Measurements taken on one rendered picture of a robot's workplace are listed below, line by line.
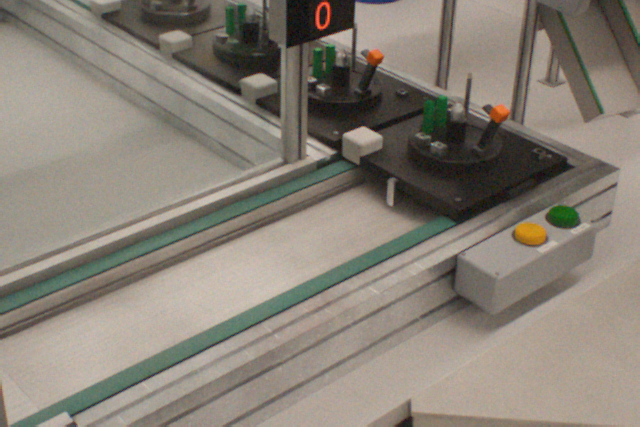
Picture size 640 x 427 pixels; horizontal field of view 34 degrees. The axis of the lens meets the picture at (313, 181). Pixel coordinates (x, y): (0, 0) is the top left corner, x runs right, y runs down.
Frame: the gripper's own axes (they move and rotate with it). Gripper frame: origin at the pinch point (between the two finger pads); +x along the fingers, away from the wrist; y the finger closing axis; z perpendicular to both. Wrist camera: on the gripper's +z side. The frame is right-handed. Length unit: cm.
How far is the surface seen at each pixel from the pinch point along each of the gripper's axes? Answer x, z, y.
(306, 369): 23, -28, 57
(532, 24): 14.2, -4.5, -8.5
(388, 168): 28.3, -13.4, 21.1
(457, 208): 18.0, -22.2, 24.1
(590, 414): 4, -49, 37
